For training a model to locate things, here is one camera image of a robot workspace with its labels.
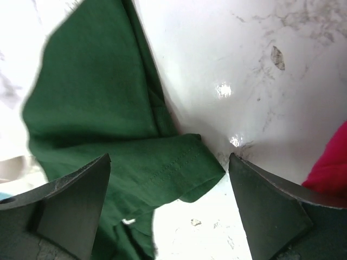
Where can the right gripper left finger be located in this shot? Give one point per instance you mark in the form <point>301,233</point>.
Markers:
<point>59,219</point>

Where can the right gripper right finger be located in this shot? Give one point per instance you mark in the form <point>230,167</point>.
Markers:
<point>283,220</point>

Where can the dark green t shirt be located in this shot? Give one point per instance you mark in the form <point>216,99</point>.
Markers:
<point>98,93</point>

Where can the teal cutting board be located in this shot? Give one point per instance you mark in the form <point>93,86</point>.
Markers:
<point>4,196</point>

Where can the magenta t shirt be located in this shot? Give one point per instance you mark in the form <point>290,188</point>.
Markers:
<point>328,175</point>

